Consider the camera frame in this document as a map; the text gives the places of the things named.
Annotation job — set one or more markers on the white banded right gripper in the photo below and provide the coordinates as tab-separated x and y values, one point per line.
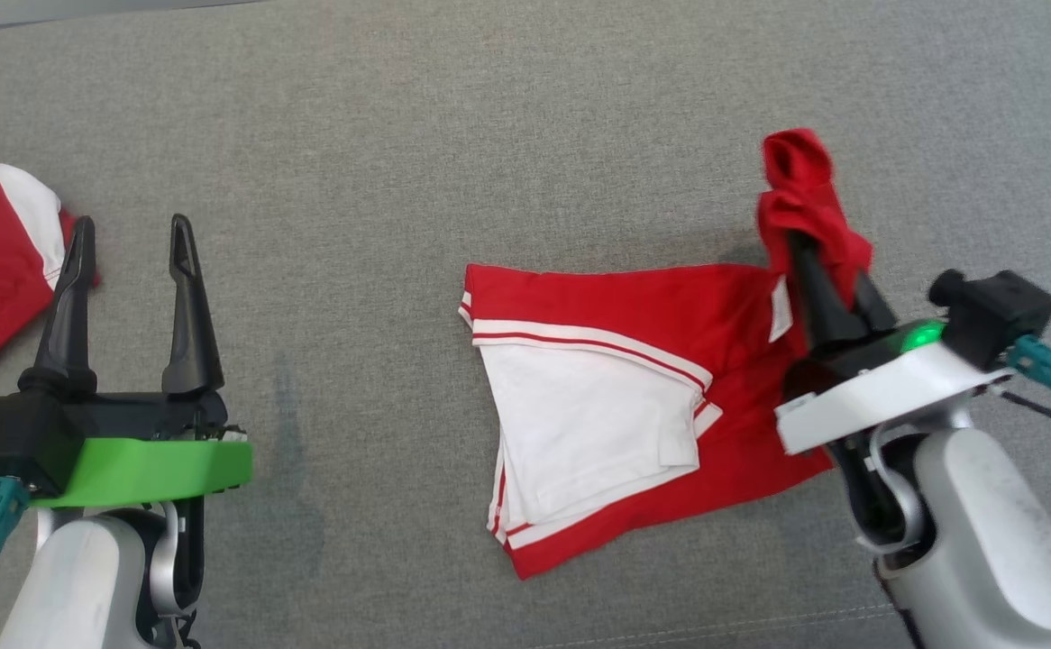
877	392

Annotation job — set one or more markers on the grey fabric sofa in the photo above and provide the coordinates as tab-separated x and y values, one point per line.
399	135

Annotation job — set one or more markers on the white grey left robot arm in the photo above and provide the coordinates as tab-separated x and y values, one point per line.
75	586

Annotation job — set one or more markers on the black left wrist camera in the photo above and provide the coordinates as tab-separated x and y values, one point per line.
3	442

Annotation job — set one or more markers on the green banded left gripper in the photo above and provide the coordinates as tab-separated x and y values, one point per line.
156	469

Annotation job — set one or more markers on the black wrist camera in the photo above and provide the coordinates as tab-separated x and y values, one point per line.
3	442
999	311

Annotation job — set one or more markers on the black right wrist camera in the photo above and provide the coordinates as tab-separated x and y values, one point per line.
999	311

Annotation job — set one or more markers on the red and white jersey shirt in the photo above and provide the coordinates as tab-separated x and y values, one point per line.
634	306

